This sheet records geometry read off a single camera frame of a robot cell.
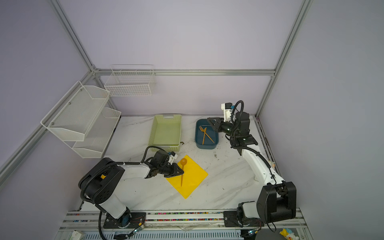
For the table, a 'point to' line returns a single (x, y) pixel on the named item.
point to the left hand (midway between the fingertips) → (182, 173)
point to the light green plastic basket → (166, 132)
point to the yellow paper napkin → (193, 176)
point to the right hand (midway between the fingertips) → (207, 119)
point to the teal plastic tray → (208, 143)
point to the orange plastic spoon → (183, 162)
